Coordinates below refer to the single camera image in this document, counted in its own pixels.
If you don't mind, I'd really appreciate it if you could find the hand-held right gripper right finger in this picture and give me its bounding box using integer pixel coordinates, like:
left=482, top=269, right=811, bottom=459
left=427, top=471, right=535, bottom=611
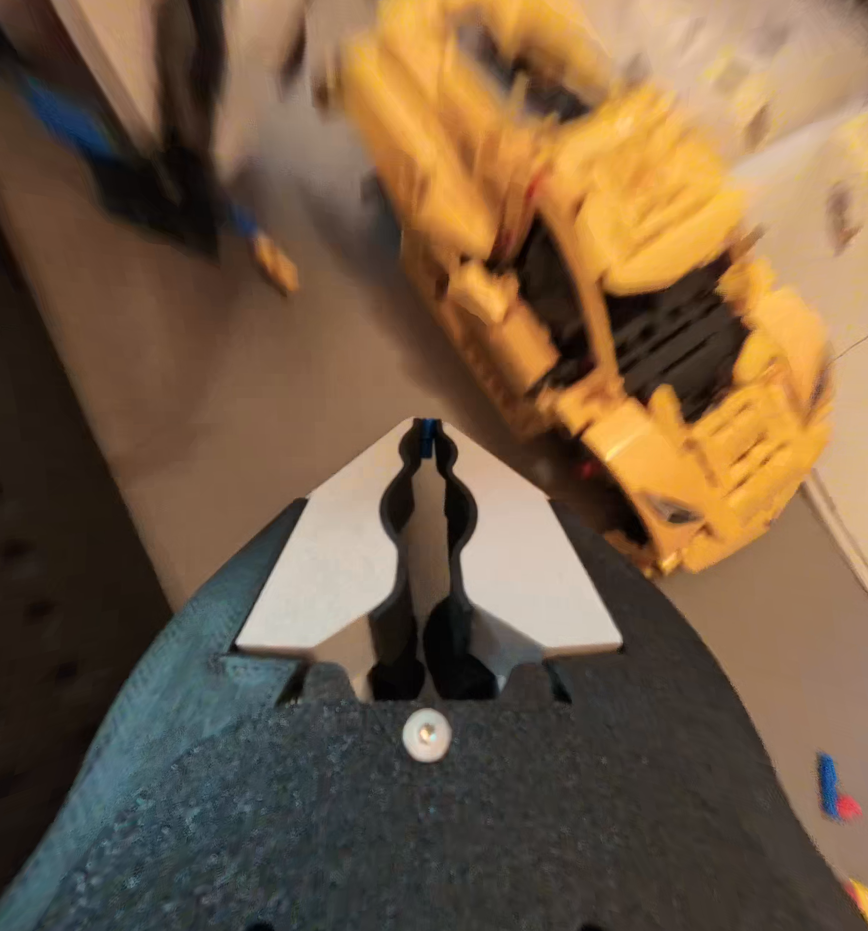
left=425, top=420, right=623, bottom=701

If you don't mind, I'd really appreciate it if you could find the yellow toy brick car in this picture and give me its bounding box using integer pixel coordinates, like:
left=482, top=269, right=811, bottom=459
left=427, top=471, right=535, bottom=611
left=339, top=0, right=835, bottom=576

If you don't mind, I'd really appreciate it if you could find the grey desk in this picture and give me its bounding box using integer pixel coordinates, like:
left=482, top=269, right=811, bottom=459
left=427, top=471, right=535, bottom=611
left=0, top=0, right=868, bottom=931

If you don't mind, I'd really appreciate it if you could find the long blue axle pin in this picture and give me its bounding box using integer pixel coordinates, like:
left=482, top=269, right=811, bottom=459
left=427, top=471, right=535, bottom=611
left=816, top=753, right=844, bottom=816

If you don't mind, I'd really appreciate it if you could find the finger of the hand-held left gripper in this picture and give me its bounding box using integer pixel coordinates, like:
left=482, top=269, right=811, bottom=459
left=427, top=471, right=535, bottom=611
left=48, top=0, right=224, bottom=168
left=212, top=0, right=311, bottom=183

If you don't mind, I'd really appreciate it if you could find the building instruction booklet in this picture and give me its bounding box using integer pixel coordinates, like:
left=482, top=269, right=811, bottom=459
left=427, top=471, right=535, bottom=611
left=696, top=0, right=868, bottom=630

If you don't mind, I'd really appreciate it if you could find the yellow cross connector brick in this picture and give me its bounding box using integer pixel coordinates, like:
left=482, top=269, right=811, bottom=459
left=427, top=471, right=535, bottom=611
left=252, top=233, right=300, bottom=295

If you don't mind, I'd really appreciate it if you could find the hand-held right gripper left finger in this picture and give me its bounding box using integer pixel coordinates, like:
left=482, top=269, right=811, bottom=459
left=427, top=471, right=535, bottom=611
left=236, top=419, right=429, bottom=701

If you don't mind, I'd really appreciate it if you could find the small black brick assembly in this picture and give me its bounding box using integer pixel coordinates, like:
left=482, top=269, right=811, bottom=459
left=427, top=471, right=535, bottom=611
left=23, top=80, right=260, bottom=259

